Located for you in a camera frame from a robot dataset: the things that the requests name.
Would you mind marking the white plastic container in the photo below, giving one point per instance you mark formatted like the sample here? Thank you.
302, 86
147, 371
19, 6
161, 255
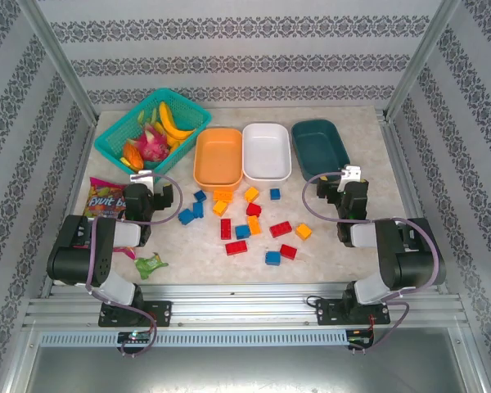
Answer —
267, 151

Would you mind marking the green snack wrapper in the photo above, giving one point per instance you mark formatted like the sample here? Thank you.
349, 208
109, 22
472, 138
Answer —
149, 265

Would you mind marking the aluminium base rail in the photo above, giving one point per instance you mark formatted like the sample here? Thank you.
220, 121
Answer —
245, 305

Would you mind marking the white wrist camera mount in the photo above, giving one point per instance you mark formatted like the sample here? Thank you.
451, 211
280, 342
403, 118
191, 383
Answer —
141, 177
352, 173

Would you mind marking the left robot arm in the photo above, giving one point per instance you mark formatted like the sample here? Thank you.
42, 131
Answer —
77, 254

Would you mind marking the teal plastic mesh basket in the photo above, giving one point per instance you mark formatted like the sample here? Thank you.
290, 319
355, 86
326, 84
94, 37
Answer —
114, 141

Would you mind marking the aluminium frame post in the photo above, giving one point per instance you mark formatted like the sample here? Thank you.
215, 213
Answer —
57, 61
423, 57

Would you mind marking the pink toy dragon fruit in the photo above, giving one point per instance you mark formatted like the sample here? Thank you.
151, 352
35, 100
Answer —
151, 146

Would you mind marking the long orange lego brick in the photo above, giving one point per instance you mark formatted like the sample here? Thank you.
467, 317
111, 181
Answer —
223, 195

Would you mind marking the blue lego brick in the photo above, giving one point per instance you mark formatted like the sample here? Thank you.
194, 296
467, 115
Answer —
198, 209
272, 258
200, 195
186, 216
275, 193
242, 231

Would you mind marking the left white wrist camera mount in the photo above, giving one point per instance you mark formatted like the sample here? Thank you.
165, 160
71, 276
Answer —
141, 177

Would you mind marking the yellow lego brick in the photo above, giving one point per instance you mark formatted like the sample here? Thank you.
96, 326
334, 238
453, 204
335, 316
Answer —
303, 231
251, 194
253, 224
220, 207

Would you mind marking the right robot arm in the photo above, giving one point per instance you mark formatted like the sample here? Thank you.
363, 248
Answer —
413, 262

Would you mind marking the colourful fruit candy bag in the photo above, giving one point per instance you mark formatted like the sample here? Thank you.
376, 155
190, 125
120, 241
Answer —
104, 198

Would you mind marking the yellow toy banana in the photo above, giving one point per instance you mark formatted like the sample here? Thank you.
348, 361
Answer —
169, 123
159, 127

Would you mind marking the red lego brick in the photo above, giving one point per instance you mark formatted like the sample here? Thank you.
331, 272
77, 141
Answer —
280, 229
253, 209
288, 251
236, 247
226, 228

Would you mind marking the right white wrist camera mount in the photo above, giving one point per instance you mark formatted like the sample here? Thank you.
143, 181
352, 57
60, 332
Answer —
352, 173

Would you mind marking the orange toy fruit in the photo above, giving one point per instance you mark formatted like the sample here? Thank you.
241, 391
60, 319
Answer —
133, 157

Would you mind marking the aluminium side rail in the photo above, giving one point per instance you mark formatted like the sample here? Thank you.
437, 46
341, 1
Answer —
77, 180
397, 163

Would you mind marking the pink snack wrapper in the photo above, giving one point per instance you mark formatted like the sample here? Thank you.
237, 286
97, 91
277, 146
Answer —
126, 252

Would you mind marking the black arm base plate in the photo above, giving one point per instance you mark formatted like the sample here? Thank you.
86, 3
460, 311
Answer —
159, 313
329, 312

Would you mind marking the small circuit board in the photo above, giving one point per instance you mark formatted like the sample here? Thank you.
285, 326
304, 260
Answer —
358, 337
134, 336

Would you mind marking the orange plastic container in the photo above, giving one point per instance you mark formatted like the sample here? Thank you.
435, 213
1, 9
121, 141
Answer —
218, 159

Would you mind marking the dark teal plastic container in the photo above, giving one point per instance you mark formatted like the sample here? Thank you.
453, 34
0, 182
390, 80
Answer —
319, 147

